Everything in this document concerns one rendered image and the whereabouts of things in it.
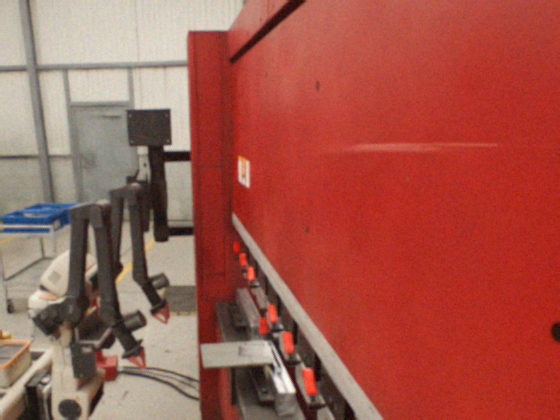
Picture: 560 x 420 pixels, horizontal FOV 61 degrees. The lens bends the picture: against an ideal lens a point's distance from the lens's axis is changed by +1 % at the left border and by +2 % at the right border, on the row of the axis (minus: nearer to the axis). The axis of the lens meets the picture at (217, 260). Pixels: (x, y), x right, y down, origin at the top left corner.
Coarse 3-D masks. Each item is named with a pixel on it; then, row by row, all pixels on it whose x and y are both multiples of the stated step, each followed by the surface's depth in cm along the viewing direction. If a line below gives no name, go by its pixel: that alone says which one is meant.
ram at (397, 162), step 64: (320, 0) 98; (384, 0) 70; (448, 0) 54; (512, 0) 44; (256, 64) 169; (320, 64) 100; (384, 64) 71; (448, 64) 55; (512, 64) 45; (256, 128) 174; (320, 128) 101; (384, 128) 72; (448, 128) 55; (512, 128) 45; (256, 192) 180; (320, 192) 103; (384, 192) 73; (448, 192) 56; (512, 192) 46; (256, 256) 187; (320, 256) 105; (384, 256) 74; (448, 256) 57; (512, 256) 46; (320, 320) 108; (384, 320) 75; (448, 320) 57; (512, 320) 47; (384, 384) 76; (448, 384) 58; (512, 384) 47
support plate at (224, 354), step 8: (208, 344) 191; (216, 344) 191; (224, 344) 191; (232, 344) 191; (240, 344) 191; (248, 344) 191; (256, 344) 190; (264, 344) 190; (208, 352) 185; (216, 352) 184; (224, 352) 184; (232, 352) 184; (208, 360) 178; (216, 360) 178; (224, 360) 178; (232, 360) 178; (240, 360) 178; (248, 360) 178; (256, 360) 178; (264, 360) 178; (272, 360) 178
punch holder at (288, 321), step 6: (282, 300) 145; (282, 306) 145; (282, 312) 145; (288, 312) 137; (282, 318) 146; (288, 318) 138; (294, 318) 132; (282, 324) 146; (288, 324) 138; (294, 324) 133; (288, 330) 139; (294, 330) 133; (294, 336) 134; (282, 342) 146; (294, 342) 135; (282, 348) 146; (294, 348) 135; (294, 354) 136
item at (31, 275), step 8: (0, 232) 466; (56, 232) 455; (40, 240) 546; (56, 248) 455; (88, 248) 543; (0, 256) 461; (48, 256) 554; (56, 256) 456; (0, 264) 463; (32, 264) 530; (40, 264) 536; (48, 264) 535; (0, 272) 466; (16, 272) 496; (24, 272) 508; (32, 272) 508; (40, 272) 507; (8, 280) 481; (16, 280) 483; (24, 280) 482; (32, 280) 482; (40, 280) 482; (8, 296) 475; (8, 304) 481; (8, 312) 479
